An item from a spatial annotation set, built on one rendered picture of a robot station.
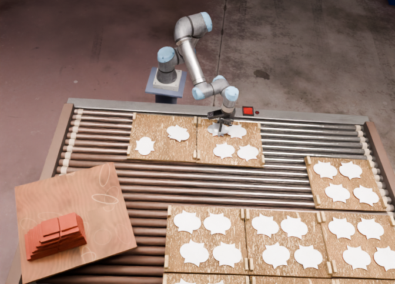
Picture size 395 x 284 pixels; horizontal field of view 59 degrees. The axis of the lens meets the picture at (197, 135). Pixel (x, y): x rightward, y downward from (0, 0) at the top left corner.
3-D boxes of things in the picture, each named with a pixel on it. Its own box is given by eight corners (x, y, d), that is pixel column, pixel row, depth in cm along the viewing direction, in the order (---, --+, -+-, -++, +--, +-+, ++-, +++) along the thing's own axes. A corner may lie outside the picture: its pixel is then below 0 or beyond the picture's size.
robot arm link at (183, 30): (168, 17, 197) (199, 99, 195) (186, 13, 200) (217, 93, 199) (164, 26, 208) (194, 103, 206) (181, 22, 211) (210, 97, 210)
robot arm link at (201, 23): (169, 53, 252) (186, 12, 200) (188, 47, 256) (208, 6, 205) (175, 67, 251) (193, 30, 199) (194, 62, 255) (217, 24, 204)
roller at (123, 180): (57, 176, 202) (55, 171, 198) (382, 191, 215) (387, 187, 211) (55, 183, 199) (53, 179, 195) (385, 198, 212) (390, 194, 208)
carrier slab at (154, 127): (133, 115, 230) (133, 113, 228) (196, 119, 232) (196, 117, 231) (126, 159, 208) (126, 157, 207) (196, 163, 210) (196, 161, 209)
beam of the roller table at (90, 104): (70, 103, 240) (68, 97, 235) (363, 121, 253) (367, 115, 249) (67, 112, 235) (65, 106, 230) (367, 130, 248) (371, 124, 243)
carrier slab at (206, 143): (197, 119, 232) (197, 117, 231) (258, 124, 234) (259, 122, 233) (196, 163, 210) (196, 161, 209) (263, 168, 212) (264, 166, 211)
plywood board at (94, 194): (15, 188, 179) (14, 186, 178) (113, 163, 193) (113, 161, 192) (23, 285, 151) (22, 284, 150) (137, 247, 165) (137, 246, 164)
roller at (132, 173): (59, 169, 205) (57, 164, 201) (380, 184, 218) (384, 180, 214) (57, 176, 202) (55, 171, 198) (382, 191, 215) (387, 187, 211)
